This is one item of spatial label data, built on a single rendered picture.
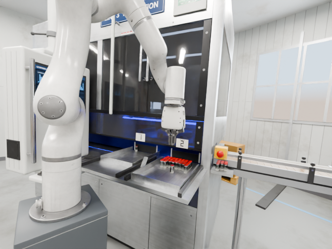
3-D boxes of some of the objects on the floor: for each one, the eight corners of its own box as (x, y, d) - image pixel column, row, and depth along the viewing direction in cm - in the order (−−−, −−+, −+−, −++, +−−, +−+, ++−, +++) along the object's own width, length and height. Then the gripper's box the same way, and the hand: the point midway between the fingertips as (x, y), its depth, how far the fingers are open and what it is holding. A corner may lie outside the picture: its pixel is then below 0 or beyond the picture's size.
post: (192, 281, 114) (218, -28, 96) (201, 285, 111) (228, -31, 93) (190, 290, 108) (216, -37, 90) (198, 295, 106) (228, -41, 87)
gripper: (154, 102, 68) (152, 143, 70) (187, 103, 62) (184, 148, 63) (162, 103, 75) (160, 141, 77) (192, 104, 69) (189, 145, 70)
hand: (172, 140), depth 70 cm, fingers closed
